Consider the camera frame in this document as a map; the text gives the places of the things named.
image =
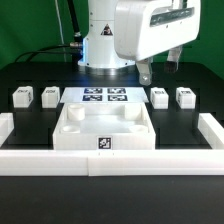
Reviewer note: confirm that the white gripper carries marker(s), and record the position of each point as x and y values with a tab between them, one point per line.
144	28

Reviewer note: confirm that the white square table top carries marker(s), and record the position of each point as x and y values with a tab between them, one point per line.
104	126

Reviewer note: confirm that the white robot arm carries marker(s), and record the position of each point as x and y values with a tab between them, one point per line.
99	55

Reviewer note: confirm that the white sheet with markers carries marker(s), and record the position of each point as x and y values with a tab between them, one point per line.
103	94

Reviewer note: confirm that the white U-shaped fence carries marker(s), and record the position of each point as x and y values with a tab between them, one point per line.
105	163

